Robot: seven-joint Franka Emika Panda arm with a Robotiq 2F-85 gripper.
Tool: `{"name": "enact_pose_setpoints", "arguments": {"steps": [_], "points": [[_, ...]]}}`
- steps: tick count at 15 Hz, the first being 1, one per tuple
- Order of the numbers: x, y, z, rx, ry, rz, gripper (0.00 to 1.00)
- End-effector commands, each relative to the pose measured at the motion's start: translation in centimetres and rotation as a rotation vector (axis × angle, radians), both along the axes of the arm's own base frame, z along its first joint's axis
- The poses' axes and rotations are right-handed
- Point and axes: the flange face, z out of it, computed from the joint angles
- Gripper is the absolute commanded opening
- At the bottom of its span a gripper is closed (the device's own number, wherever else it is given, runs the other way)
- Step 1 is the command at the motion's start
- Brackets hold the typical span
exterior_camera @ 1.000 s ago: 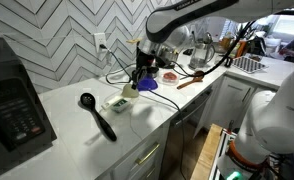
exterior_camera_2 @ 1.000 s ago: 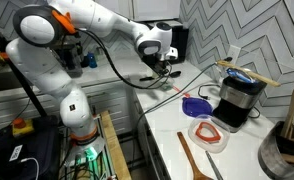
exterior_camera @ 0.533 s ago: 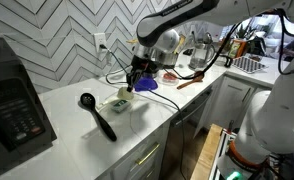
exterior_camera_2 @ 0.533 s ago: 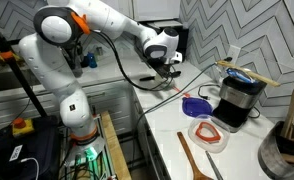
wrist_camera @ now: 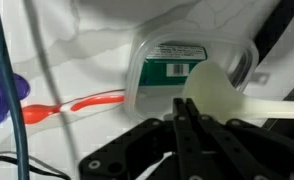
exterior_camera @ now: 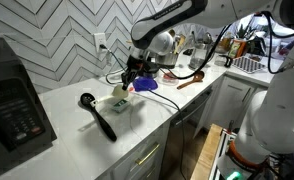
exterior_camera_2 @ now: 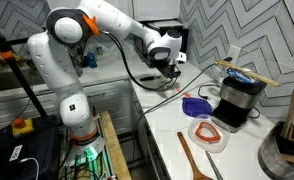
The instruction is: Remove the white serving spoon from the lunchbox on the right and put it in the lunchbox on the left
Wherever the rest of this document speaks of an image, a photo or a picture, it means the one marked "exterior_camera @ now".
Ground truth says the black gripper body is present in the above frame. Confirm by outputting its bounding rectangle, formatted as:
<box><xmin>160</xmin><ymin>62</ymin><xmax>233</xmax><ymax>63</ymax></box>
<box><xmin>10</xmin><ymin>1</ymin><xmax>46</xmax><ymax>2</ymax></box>
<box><xmin>125</xmin><ymin>54</ymin><xmax>145</xmax><ymax>77</ymax></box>

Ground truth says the clear plastic lunchbox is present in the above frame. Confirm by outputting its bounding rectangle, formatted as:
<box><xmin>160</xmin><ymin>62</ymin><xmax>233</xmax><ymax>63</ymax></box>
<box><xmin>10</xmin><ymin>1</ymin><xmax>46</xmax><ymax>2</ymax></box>
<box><xmin>99</xmin><ymin>89</ymin><xmax>139</xmax><ymax>122</ymax></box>

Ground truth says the small lunchbox with red food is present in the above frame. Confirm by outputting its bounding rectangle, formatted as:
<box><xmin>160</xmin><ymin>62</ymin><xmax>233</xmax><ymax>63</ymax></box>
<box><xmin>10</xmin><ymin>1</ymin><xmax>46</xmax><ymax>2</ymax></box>
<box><xmin>161</xmin><ymin>70</ymin><xmax>180</xmax><ymax>87</ymax></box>

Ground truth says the black slotted spoon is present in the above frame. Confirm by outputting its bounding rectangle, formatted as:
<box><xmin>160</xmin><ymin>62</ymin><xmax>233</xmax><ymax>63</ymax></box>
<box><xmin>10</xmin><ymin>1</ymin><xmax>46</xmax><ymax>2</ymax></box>
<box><xmin>79</xmin><ymin>92</ymin><xmax>118</xmax><ymax>143</ymax></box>

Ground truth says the brown wooden spoon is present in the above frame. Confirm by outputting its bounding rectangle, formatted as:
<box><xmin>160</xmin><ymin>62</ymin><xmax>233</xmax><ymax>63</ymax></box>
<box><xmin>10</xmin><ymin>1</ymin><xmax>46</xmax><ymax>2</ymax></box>
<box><xmin>176</xmin><ymin>70</ymin><xmax>206</xmax><ymax>91</ymax></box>

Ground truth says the green and white packet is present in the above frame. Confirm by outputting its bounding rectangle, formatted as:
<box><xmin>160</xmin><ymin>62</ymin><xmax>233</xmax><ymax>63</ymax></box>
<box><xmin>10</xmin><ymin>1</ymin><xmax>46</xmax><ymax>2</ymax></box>
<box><xmin>111</xmin><ymin>98</ymin><xmax>132</xmax><ymax>114</ymax></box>

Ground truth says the stainless steel pot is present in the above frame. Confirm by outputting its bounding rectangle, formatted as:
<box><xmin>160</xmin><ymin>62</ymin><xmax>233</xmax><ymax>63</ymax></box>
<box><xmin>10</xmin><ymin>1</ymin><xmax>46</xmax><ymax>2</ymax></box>
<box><xmin>154</xmin><ymin>51</ymin><xmax>180</xmax><ymax>70</ymax></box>

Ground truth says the clear glass pitcher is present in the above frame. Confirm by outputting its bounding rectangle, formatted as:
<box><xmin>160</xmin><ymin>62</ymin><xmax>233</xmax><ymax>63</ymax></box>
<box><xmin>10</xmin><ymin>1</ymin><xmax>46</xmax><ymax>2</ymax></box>
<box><xmin>188</xmin><ymin>42</ymin><xmax>211</xmax><ymax>70</ymax></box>

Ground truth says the orange and green food packet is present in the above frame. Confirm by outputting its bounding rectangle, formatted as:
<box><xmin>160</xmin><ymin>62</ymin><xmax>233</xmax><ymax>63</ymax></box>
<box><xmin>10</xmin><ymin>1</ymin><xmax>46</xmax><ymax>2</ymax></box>
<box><xmin>227</xmin><ymin>39</ymin><xmax>248</xmax><ymax>60</ymax></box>

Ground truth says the black and white patterned mat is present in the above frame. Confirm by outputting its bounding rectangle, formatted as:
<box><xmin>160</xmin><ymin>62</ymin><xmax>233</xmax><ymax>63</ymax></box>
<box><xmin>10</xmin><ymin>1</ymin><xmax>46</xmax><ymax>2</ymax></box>
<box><xmin>231</xmin><ymin>55</ymin><xmax>269</xmax><ymax>75</ymax></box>

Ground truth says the white metal robot stand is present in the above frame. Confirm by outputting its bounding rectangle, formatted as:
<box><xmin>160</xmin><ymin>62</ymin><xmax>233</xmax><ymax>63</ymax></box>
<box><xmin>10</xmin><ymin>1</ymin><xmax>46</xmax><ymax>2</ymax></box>
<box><xmin>209</xmin><ymin>127</ymin><xmax>239</xmax><ymax>180</ymax></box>

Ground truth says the green potted plant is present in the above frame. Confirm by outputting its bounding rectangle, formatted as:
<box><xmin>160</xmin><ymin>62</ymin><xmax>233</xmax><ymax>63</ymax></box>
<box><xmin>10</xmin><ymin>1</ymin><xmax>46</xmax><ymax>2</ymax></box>
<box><xmin>236</xmin><ymin>20</ymin><xmax>259</xmax><ymax>40</ymax></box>

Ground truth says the black microwave oven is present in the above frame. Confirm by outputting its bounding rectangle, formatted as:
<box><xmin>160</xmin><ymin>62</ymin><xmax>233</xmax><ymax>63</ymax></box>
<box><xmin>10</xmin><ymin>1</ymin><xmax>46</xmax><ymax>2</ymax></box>
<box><xmin>0</xmin><ymin>34</ymin><xmax>58</xmax><ymax>179</ymax></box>

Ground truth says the black power cable with plug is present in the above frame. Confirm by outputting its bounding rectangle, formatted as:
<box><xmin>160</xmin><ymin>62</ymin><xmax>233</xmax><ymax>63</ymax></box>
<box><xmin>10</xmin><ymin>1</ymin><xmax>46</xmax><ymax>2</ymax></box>
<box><xmin>99</xmin><ymin>43</ymin><xmax>137</xmax><ymax>85</ymax></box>

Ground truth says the white wall outlet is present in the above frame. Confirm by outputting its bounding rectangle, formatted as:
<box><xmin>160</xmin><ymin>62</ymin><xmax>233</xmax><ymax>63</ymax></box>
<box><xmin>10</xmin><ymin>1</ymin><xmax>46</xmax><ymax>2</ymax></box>
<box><xmin>93</xmin><ymin>32</ymin><xmax>108</xmax><ymax>53</ymax></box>

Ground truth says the black cable hanging off counter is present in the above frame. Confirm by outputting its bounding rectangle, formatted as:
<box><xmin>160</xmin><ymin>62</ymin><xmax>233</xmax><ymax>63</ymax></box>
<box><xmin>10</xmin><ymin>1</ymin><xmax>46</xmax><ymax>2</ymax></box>
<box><xmin>140</xmin><ymin>87</ymin><xmax>187</xmax><ymax>180</ymax></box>

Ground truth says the dark dishwasher handle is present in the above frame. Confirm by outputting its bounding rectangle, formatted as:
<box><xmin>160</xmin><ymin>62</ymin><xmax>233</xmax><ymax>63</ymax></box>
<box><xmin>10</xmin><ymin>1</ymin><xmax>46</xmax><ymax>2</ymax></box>
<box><xmin>172</xmin><ymin>89</ymin><xmax>213</xmax><ymax>128</ymax></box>

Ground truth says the brass drawer handle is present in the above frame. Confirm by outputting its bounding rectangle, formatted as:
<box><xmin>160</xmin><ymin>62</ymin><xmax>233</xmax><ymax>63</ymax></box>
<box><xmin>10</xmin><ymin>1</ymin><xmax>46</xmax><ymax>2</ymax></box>
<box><xmin>134</xmin><ymin>142</ymin><xmax>161</xmax><ymax>166</ymax></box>

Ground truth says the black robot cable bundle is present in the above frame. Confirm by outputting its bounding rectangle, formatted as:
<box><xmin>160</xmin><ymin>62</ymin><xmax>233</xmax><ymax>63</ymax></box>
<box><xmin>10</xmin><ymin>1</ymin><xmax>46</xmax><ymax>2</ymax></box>
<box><xmin>158</xmin><ymin>10</ymin><xmax>294</xmax><ymax>81</ymax></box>

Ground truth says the glass cup with black handle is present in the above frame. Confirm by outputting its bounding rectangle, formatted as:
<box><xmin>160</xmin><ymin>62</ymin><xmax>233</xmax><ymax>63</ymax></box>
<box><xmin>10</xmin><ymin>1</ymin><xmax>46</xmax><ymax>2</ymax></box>
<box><xmin>214</xmin><ymin>54</ymin><xmax>234</xmax><ymax>68</ymax></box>

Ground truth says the dark cabinet door handle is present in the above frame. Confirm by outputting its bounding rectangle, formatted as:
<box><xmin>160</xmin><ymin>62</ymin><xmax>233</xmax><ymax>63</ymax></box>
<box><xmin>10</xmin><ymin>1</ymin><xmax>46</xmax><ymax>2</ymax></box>
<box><xmin>241</xmin><ymin>86</ymin><xmax>252</xmax><ymax>104</ymax></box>

